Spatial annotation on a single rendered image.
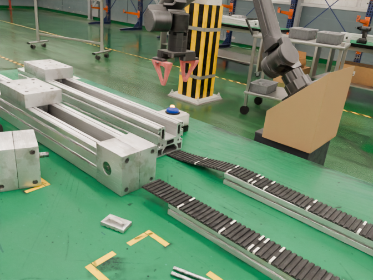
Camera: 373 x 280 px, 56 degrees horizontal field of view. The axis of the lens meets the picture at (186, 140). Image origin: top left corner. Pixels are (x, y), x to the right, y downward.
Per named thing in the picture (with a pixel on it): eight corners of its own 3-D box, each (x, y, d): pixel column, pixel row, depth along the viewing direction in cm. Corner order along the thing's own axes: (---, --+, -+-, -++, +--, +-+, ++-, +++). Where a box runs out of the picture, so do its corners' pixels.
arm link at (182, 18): (193, 11, 99) (182, 9, 103) (172, 9, 95) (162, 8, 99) (191, 36, 101) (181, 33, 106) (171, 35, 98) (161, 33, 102)
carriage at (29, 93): (62, 111, 104) (61, 89, 102) (26, 118, 96) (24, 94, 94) (36, 98, 114) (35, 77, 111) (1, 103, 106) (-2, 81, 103)
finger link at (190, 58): (166, 81, 109) (168, 50, 106) (181, 78, 114) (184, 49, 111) (182, 85, 105) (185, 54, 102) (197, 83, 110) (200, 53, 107)
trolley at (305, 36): (332, 120, 399) (357, 28, 360) (324, 134, 354) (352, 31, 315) (247, 101, 442) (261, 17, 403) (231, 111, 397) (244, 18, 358)
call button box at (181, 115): (188, 131, 114) (190, 113, 111) (167, 138, 107) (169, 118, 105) (170, 124, 119) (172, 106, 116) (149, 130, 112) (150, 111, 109)
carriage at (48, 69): (73, 84, 132) (72, 66, 130) (46, 88, 125) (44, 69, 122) (51, 75, 142) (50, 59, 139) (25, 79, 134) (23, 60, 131)
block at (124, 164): (162, 178, 84) (165, 142, 80) (121, 196, 75) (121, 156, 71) (137, 165, 89) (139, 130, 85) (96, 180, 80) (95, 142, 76)
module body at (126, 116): (181, 148, 101) (184, 120, 97) (156, 158, 94) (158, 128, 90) (43, 85, 148) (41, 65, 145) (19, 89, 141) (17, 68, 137)
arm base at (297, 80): (323, 81, 114) (296, 99, 123) (311, 60, 115) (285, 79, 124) (310, 87, 108) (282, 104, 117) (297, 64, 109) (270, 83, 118)
